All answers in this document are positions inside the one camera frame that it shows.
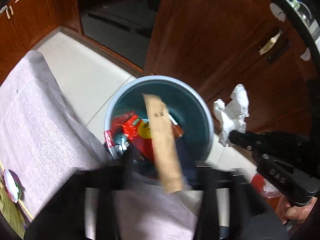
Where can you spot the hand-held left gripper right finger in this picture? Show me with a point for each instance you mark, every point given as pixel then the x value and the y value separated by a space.
pixel 250 217

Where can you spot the red plastic bag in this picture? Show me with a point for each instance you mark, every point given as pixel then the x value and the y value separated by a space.
pixel 260 185

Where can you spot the small red and white wrapper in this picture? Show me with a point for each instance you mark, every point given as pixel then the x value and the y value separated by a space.
pixel 178 130

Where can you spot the blue-grey round waste bin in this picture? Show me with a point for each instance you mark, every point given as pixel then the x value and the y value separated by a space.
pixel 191 120

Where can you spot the person's right hand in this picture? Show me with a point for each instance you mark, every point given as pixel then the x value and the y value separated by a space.
pixel 295 213

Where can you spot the white tissue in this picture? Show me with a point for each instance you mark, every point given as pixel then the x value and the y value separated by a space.
pixel 235 112

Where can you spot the dark red plastic wrapper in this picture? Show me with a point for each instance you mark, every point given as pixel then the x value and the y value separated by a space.
pixel 117 121

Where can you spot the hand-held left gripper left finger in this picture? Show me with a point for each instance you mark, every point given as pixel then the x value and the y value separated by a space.
pixel 62 205

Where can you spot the brown wooden cabinet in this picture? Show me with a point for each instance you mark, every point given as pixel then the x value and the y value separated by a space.
pixel 30 17

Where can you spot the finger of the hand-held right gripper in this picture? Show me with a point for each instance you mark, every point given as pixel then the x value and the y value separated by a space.
pixel 252 148
pixel 275 138

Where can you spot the brown wooden door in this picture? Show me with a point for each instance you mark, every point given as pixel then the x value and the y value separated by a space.
pixel 212 42

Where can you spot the white door hook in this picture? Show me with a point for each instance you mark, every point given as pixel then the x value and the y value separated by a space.
pixel 277 11
pixel 305 55

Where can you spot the white plate with red rim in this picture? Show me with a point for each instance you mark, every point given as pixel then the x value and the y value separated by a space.
pixel 11 185

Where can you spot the red and yellow snack wrapper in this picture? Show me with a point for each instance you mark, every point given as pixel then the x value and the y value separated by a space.
pixel 136 133

